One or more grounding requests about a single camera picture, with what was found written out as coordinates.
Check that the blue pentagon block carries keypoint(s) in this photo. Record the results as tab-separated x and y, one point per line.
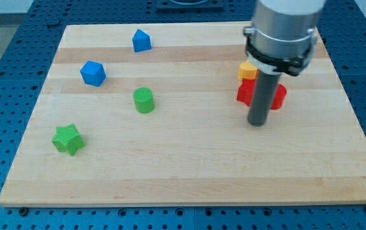
141	41

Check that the red star block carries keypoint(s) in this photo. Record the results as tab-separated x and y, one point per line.
246	91

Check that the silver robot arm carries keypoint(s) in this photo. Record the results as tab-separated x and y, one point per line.
280	39

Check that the wooden board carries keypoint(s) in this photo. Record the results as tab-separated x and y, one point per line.
196	147

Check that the dark grey pointer rod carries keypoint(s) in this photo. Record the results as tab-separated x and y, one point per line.
262	98

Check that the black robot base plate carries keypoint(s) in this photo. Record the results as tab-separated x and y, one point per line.
190	5

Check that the blue cube block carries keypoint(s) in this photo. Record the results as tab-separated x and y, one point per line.
93	73

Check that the green cylinder block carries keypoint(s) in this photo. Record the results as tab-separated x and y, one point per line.
143	100

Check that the orange cylinder block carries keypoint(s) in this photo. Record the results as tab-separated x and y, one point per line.
247	71

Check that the green star block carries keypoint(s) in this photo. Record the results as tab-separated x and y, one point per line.
68	139

